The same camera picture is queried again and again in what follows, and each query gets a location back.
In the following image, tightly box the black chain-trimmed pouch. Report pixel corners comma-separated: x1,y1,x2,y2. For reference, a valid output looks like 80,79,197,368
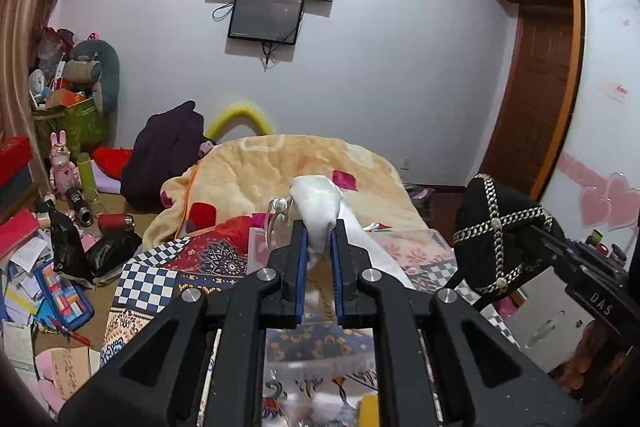
448,173,566,307

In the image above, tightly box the white soft cloth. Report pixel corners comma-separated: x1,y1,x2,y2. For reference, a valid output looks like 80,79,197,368
290,176,414,289

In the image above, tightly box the colourful blue pencil case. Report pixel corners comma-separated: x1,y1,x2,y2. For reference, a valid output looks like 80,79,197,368
35,262,94,331

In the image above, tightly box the black plastic bag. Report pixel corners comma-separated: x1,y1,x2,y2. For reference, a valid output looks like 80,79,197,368
49,210,142,288

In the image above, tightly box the red thermos bottle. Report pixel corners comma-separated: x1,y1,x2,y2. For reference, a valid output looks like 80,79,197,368
96,212,136,234

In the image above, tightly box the brown wooden wardrobe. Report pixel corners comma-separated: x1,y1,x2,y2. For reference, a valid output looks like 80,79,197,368
468,0,626,200

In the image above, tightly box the clear plastic storage box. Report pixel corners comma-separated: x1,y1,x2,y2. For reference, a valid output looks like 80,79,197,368
247,197,293,273

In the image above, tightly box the beige fleece blanket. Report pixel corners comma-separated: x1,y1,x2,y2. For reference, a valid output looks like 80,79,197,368
142,134,427,251

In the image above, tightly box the green bottle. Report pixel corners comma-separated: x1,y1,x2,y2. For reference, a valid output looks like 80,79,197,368
77,152,99,202

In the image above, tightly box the pink rabbit figurine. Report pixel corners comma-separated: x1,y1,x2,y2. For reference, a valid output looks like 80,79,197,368
49,130,81,200

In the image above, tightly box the dark purple jacket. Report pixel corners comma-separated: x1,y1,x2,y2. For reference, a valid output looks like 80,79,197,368
120,101,205,212

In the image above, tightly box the green cardboard box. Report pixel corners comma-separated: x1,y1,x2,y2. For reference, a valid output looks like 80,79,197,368
32,98,110,159

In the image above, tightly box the red gift box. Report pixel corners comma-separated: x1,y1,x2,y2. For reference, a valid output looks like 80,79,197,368
0,135,32,185

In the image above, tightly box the grey-green plush toy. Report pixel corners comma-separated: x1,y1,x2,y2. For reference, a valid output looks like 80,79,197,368
63,39,120,115

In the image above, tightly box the yellow plush ring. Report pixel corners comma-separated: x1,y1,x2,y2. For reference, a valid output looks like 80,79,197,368
204,102,277,142

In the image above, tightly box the small black wall monitor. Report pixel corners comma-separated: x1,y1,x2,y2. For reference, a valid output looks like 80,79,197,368
228,0,305,46

